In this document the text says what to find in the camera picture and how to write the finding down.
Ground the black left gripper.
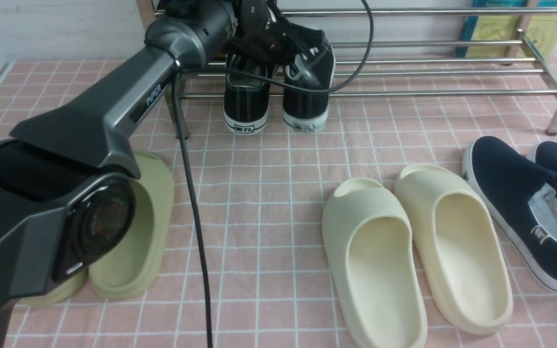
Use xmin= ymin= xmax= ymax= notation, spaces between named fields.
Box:
xmin=225 ymin=0 xmax=326 ymax=87

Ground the black canvas sneaker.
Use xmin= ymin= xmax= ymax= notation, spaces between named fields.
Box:
xmin=277 ymin=19 xmax=336 ymax=132
xmin=223 ymin=54 xmax=276 ymax=136

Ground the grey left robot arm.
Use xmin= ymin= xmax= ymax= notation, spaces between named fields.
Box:
xmin=0 ymin=0 xmax=312 ymax=348

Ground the metal shoe rack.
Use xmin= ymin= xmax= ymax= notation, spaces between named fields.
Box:
xmin=136 ymin=0 xmax=557 ymax=140

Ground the cream foam slide left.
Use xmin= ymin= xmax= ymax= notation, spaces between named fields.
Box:
xmin=322 ymin=177 xmax=427 ymax=348

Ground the cream foam slide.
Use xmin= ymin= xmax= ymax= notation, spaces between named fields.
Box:
xmin=322 ymin=177 xmax=427 ymax=348
xmin=394 ymin=164 xmax=513 ymax=335

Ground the green foam slide right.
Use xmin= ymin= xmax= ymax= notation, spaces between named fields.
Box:
xmin=88 ymin=151 xmax=175 ymax=299

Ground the green foam slide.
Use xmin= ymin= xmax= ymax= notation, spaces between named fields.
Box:
xmin=88 ymin=151 xmax=175 ymax=299
xmin=18 ymin=270 xmax=88 ymax=308

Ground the cream foam slide right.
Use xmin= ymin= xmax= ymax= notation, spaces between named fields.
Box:
xmin=394 ymin=164 xmax=513 ymax=335

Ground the green foam slide left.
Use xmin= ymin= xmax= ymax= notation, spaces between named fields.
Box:
xmin=18 ymin=270 xmax=88 ymax=308

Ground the navy canvas slip-on left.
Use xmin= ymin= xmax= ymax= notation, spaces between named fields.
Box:
xmin=462 ymin=136 xmax=557 ymax=291

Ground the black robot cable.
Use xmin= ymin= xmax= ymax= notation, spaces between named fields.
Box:
xmin=170 ymin=0 xmax=375 ymax=348

